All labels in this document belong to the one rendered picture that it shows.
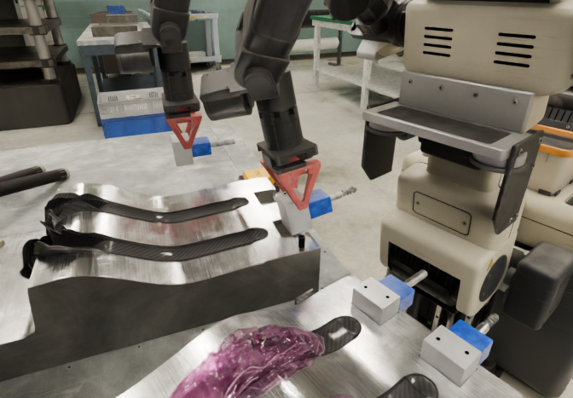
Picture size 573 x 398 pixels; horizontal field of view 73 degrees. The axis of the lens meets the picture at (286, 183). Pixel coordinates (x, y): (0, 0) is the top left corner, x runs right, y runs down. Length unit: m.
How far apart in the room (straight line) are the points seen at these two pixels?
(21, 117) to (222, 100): 4.04
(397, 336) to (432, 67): 0.46
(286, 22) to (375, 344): 0.38
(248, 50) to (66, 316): 0.39
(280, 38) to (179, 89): 0.37
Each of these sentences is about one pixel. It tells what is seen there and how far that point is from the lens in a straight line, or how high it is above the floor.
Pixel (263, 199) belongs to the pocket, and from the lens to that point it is 0.75.
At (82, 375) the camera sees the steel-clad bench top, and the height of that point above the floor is 0.80.
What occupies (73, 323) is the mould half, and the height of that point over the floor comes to 0.86.
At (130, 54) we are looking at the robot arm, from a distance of 0.77.
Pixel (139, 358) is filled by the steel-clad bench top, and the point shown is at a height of 0.80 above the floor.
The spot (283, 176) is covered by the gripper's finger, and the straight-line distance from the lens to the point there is 0.54.
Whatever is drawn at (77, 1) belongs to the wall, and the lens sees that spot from 6.94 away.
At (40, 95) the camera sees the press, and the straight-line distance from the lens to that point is 4.45.
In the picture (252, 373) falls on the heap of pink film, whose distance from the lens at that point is 0.41.
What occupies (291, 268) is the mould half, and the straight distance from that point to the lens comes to 0.59.
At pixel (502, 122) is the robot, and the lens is 0.69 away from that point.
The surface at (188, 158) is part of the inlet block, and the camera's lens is 0.83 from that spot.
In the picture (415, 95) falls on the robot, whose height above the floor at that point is 1.06.
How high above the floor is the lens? 1.24
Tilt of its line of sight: 27 degrees down
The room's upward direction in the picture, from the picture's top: straight up
